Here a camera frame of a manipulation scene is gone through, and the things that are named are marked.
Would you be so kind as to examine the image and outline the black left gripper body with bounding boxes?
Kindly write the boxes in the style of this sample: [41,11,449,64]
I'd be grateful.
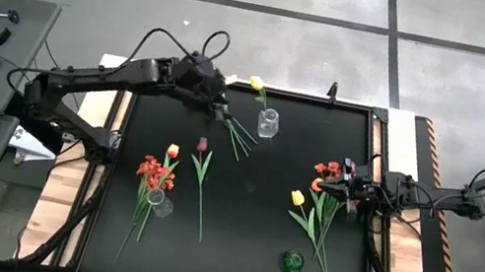
[171,48,237,115]

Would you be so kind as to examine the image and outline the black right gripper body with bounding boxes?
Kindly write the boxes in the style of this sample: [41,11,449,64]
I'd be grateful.
[332,157,388,219]

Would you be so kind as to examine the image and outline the red artificial flower bunch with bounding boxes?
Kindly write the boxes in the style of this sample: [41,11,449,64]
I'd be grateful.
[216,113,263,165]
[113,151,181,272]
[297,157,350,266]

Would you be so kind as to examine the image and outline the orange artificial tulip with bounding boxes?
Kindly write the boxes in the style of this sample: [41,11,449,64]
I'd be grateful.
[299,175,339,251]

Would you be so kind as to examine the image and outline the green stems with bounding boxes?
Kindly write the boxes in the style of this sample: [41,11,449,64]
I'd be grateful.
[176,135,221,243]

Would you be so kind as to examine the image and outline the orange-yellow artificial tulip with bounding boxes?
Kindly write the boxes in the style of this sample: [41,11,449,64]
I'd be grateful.
[134,139,183,247]

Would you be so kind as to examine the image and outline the green glass vase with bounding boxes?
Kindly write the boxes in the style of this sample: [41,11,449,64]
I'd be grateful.
[277,247,307,272]

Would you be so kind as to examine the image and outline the clear cut-glass vase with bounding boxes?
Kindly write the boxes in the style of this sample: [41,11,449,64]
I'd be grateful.
[253,106,283,142]

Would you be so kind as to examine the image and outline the smooth clear glass vase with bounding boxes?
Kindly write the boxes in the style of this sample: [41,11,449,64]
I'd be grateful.
[143,185,177,221]

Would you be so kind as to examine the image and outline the black table mat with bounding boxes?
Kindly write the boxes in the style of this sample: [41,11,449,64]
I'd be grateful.
[78,63,401,272]

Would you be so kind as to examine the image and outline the small black table clamp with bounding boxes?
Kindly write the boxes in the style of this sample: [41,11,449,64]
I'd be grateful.
[325,79,341,100]

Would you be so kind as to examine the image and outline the white folded paper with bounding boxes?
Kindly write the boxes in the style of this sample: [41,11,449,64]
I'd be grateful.
[5,123,62,171]

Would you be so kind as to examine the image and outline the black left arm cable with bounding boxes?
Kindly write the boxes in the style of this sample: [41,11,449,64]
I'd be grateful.
[122,14,234,85]

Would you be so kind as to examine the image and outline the black aluminium table frame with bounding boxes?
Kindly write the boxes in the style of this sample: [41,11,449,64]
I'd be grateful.
[11,46,464,272]

